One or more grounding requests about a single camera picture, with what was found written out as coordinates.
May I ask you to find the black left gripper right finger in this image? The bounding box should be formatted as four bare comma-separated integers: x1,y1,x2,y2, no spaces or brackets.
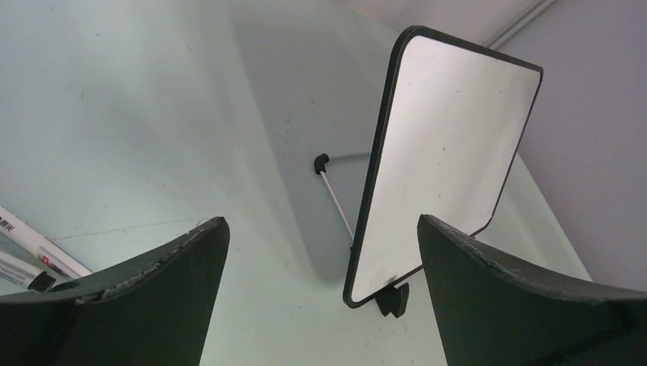
417,215,646,365

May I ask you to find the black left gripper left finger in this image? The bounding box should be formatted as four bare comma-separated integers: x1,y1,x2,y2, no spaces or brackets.
1,217,230,365

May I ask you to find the small black framed whiteboard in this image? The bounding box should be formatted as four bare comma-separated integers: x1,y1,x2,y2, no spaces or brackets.
343,25,544,309

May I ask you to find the red capped whiteboard marker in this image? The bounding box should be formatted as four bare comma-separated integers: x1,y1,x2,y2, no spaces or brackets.
1,207,93,280

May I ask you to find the black capped whiteboard marker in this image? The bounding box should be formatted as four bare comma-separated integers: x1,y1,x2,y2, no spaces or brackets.
1,252,56,293

